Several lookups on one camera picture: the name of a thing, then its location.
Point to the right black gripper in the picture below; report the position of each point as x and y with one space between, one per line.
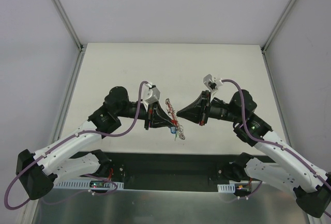
204 108

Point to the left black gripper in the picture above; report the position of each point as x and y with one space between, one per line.
149 116

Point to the metal key organizer red handle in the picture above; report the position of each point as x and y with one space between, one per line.
172 114

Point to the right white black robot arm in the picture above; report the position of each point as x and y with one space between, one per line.
295 175

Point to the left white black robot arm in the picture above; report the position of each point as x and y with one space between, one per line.
39 171

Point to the blue key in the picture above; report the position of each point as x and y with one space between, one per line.
173 130

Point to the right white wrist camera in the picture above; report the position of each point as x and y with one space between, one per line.
213 84

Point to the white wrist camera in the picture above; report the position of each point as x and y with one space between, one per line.
213 84
151 94

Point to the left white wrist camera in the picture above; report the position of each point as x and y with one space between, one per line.
151 94

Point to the right white cable duct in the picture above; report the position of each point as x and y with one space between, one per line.
226 188

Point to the white cable duct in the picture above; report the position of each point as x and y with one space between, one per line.
226 188
89 184

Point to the left white cable duct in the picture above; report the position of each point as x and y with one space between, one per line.
89 184

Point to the right aluminium frame post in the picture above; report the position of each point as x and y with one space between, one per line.
278 25

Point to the aluminium frame post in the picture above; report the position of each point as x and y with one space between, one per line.
68 25
278 25

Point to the left aluminium frame post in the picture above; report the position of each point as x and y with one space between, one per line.
68 25

